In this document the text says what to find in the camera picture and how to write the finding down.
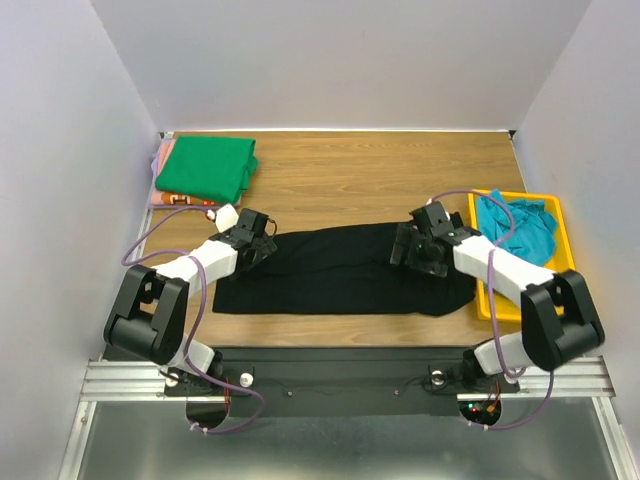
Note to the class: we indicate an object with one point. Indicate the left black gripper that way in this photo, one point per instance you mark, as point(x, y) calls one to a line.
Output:
point(264, 247)

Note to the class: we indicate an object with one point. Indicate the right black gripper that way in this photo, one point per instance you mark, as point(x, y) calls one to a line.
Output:
point(403, 248)

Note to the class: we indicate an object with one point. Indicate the black polo shirt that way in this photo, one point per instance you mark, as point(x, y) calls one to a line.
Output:
point(340, 271)

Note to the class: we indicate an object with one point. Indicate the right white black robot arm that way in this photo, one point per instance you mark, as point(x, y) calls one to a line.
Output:
point(559, 320)

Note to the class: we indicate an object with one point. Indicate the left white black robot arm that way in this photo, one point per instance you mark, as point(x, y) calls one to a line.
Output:
point(149, 313)

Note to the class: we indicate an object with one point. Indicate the folded green t shirt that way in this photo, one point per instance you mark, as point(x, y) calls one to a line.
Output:
point(211, 168)

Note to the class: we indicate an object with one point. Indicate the folded orange patterned t shirt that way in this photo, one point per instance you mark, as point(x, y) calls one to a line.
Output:
point(163, 199)

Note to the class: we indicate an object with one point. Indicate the folded lilac t shirt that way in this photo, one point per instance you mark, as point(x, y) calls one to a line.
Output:
point(157, 157)

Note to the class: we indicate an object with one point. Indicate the folded pink t shirt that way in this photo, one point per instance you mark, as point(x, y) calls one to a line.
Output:
point(166, 149)

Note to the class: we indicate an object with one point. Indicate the crumpled teal t shirt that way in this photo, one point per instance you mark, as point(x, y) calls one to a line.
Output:
point(533, 237)

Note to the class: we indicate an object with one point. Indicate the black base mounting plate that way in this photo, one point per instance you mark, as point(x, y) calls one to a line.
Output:
point(345, 381)

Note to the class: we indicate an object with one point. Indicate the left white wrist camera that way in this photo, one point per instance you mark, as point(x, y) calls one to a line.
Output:
point(224, 217)

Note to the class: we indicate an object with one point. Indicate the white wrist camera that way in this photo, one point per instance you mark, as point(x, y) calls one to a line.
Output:
point(224, 217)
point(454, 217)

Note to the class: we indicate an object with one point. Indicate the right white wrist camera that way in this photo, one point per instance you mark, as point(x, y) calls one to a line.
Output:
point(454, 217)

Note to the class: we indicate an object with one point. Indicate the aluminium extrusion rail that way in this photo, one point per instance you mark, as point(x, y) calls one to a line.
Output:
point(141, 381)

